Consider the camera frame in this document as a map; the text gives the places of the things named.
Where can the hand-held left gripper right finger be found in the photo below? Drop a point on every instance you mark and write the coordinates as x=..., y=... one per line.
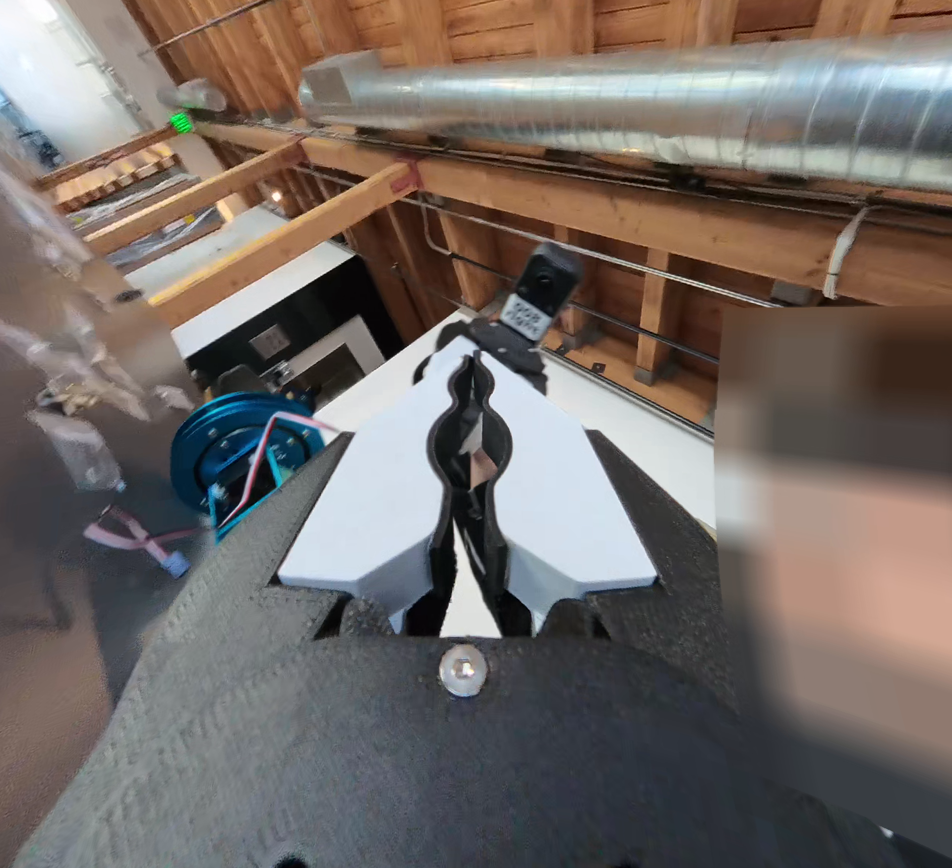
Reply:
x=580, y=511

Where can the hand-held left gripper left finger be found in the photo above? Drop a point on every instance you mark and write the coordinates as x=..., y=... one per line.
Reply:
x=357, y=511

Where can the blue metal toy robot arm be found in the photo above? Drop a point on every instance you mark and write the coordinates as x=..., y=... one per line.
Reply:
x=201, y=436

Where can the dark desk with wooden edge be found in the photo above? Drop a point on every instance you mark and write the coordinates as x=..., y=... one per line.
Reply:
x=30, y=570

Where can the metal conduit pipe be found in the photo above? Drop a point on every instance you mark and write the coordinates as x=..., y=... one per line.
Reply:
x=632, y=265

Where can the scattered clear plastic parts bags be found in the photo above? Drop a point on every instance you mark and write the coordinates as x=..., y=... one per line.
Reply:
x=82, y=451

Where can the green exit light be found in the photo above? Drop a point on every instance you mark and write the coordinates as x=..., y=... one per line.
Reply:
x=182, y=122

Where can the silver ventilation duct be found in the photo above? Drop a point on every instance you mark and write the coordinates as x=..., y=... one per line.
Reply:
x=595, y=102

